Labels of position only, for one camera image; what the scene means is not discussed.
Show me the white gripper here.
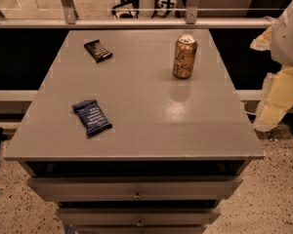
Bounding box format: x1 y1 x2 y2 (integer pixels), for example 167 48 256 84
250 0 293 132

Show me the orange soda can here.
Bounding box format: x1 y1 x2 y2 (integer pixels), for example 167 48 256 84
173 34 197 79

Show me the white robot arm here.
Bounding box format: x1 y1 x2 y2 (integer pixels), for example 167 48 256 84
250 0 293 132

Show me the black chocolate bar wrapper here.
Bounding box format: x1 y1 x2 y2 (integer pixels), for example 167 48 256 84
84 40 113 63

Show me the grey drawer cabinet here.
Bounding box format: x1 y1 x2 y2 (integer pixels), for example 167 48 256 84
6 30 264 234

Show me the black office chair base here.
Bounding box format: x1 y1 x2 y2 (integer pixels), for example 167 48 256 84
111 0 139 19

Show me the blue snack bar wrapper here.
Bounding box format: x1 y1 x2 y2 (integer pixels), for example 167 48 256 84
72 99 112 137

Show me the metal window railing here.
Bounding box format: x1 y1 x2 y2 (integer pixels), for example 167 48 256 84
0 0 275 29

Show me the top grey drawer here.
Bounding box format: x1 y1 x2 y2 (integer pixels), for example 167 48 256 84
28 175 242 202

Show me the grey drawer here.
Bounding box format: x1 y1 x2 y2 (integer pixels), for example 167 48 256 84
57 208 220 227
28 175 242 202

